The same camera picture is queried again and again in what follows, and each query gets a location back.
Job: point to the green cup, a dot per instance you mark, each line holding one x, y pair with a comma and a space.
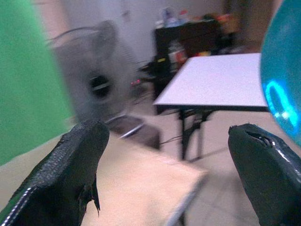
26, 77

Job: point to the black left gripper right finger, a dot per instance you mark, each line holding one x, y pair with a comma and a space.
265, 171

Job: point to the white folding table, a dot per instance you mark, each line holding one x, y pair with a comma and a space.
211, 82

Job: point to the blue translucent cup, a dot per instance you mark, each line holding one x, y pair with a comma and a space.
283, 70

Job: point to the light wooden table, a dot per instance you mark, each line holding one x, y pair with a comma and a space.
131, 188

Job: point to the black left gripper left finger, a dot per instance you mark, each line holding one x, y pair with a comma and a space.
63, 169

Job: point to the black shelf cabinet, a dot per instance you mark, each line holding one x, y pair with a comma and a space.
188, 44

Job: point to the clear plastic bottle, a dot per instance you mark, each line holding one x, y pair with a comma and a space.
168, 16

